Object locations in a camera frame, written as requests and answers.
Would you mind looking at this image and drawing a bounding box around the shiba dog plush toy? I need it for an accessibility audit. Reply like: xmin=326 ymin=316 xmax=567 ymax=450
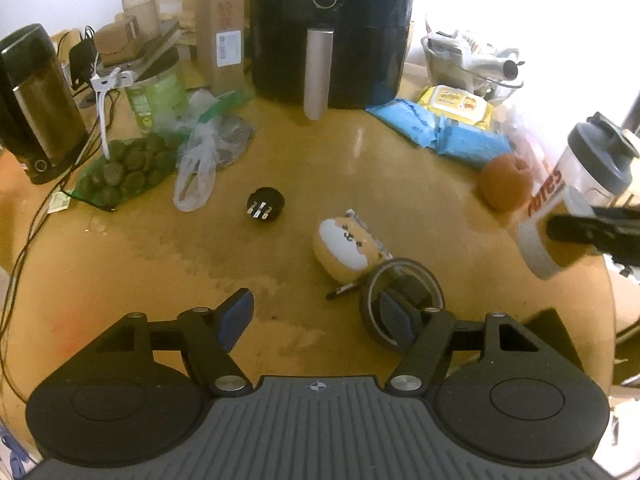
xmin=312 ymin=210 xmax=393 ymax=283

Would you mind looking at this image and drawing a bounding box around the bag of green fruits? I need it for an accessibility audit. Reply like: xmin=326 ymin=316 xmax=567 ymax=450
xmin=75 ymin=132 xmax=183 ymax=213

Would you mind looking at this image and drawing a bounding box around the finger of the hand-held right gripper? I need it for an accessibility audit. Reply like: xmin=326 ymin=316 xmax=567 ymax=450
xmin=545 ymin=205 xmax=640 ymax=266

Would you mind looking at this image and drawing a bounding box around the black round plug adapter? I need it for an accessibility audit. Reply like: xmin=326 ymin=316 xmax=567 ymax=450
xmin=246 ymin=186 xmax=285 ymax=226

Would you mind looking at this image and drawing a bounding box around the black ring with block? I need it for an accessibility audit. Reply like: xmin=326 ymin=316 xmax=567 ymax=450
xmin=359 ymin=258 xmax=446 ymax=353

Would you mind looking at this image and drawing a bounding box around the tall brown cardboard carton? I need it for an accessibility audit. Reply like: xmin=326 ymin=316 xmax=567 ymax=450
xmin=192 ymin=0 xmax=248 ymax=96

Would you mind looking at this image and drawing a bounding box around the black power adapter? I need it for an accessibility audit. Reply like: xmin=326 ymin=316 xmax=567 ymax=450
xmin=67 ymin=25 xmax=101 ymax=96

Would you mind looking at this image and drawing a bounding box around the beige canister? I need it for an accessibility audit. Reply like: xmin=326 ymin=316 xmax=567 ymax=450
xmin=120 ymin=0 xmax=163 ymax=41

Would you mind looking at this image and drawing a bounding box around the black air fryer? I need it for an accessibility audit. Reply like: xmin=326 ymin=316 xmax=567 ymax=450
xmin=249 ymin=0 xmax=418 ymax=121

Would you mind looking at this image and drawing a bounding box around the white charger cable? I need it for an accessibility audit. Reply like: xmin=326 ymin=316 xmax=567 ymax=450
xmin=91 ymin=66 xmax=136 ymax=161

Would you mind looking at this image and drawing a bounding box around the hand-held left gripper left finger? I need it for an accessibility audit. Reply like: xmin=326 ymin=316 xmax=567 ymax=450
xmin=95 ymin=287 xmax=256 ymax=397

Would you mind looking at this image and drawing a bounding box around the orange fruit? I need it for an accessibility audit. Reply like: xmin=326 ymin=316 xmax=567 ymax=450
xmin=475 ymin=154 xmax=533 ymax=211

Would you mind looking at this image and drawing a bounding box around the yellow wet wipes pack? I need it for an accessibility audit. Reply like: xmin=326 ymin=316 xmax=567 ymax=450
xmin=417 ymin=85 xmax=496 ymax=131

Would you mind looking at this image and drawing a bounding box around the clear shaker bottle grey lid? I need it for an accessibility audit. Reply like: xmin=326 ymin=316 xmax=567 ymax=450
xmin=515 ymin=112 xmax=640 ymax=281

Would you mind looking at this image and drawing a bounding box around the green labelled jar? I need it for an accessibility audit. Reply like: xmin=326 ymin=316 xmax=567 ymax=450
xmin=125 ymin=67 xmax=191 ymax=133

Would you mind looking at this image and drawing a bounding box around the black cable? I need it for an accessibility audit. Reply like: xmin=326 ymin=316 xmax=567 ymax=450
xmin=0 ymin=95 xmax=108 ymax=406

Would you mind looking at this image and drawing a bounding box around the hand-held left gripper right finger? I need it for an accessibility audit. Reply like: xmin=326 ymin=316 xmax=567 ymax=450
xmin=379 ymin=292 xmax=546 ymax=395

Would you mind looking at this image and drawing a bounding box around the black electric kettle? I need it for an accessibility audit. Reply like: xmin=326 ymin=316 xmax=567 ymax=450
xmin=0 ymin=23 xmax=91 ymax=186

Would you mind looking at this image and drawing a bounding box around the clear plastic bag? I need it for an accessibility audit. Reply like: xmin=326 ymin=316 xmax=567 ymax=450
xmin=172 ymin=87 xmax=256 ymax=213

